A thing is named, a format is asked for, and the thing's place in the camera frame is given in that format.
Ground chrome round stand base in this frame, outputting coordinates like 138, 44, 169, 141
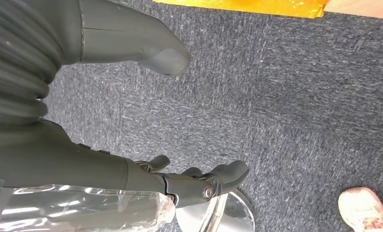
175, 188, 256, 232

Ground plastic-wrapped silver robot part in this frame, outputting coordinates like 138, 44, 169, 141
0, 177, 176, 232

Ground pale pink sneaker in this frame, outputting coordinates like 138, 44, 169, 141
338, 187, 383, 232

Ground person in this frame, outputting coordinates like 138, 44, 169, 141
338, 187, 383, 232

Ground yellow plastic sheet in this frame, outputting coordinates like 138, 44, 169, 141
153, 0, 331, 19

